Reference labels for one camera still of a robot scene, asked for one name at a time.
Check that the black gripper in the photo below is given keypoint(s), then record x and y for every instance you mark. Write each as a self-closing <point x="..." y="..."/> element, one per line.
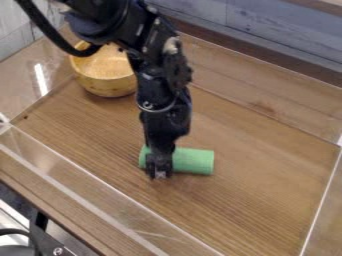
<point x="166" y="118"/>

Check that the green rectangular block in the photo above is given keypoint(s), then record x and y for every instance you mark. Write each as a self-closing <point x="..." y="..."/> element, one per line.
<point x="190" y="161"/>

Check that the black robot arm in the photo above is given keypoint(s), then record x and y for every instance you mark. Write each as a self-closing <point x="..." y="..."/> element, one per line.
<point x="134" y="25"/>

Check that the brown wooden bowl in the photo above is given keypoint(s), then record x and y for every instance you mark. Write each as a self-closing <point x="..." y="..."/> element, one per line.
<point x="105" y="74"/>

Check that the black metal table bracket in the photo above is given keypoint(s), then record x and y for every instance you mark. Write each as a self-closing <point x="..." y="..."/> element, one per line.
<point x="48" y="246"/>

